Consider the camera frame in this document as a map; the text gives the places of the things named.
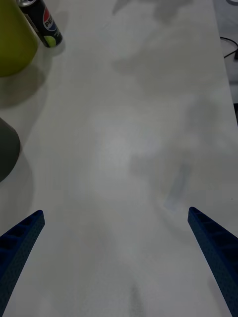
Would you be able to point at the grey plastic waste bin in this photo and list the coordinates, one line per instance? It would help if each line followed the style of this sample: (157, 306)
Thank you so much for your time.
(7, 153)

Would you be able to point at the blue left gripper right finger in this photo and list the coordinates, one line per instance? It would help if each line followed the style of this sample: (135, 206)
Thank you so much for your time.
(218, 247)

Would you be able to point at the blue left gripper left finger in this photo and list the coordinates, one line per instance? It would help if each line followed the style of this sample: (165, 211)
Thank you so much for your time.
(22, 242)

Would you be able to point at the yellow-green plastic waste bin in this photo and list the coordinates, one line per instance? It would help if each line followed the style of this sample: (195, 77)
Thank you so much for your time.
(12, 37)

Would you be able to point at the black drink can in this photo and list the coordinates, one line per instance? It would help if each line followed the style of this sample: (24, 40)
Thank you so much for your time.
(49, 22)

